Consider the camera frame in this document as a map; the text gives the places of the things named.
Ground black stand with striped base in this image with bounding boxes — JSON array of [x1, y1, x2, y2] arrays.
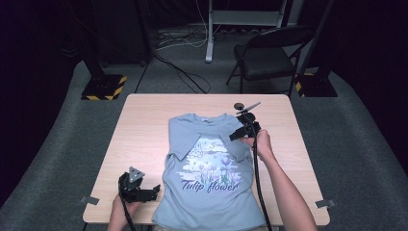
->
[[293, 0, 339, 98], [80, 0, 129, 101]]

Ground black folding chair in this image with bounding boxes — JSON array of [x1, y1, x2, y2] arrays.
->
[[225, 24, 318, 98]]

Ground black floor cable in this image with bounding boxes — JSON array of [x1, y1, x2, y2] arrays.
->
[[153, 52, 213, 94]]

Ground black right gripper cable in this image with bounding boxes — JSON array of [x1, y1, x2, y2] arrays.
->
[[243, 115, 274, 231]]

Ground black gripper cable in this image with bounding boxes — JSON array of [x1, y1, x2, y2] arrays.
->
[[243, 115, 274, 231], [118, 181, 139, 231]]

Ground grey table edge bracket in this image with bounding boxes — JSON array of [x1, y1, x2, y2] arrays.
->
[[315, 198, 337, 210], [79, 195, 101, 206]]

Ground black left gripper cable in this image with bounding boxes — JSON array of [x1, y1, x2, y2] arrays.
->
[[118, 181, 139, 231]]

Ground bundle of floor cables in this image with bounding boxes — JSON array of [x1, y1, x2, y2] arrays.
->
[[155, 28, 227, 51]]

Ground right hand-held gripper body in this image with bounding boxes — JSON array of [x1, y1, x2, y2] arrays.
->
[[235, 101, 262, 137]]

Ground dark cabinet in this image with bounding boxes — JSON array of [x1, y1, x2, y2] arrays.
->
[[92, 0, 156, 65]]

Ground person's right hand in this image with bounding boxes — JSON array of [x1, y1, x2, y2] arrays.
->
[[240, 129, 274, 163]]

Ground light blue printed t-shirt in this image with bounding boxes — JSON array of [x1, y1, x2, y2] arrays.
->
[[151, 113, 268, 231]]

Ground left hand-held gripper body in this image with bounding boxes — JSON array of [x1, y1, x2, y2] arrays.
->
[[117, 166, 149, 204]]

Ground white metal stand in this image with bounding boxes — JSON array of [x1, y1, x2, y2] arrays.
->
[[205, 0, 289, 64]]

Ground person's left hand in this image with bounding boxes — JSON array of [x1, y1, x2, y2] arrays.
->
[[110, 193, 142, 226]]

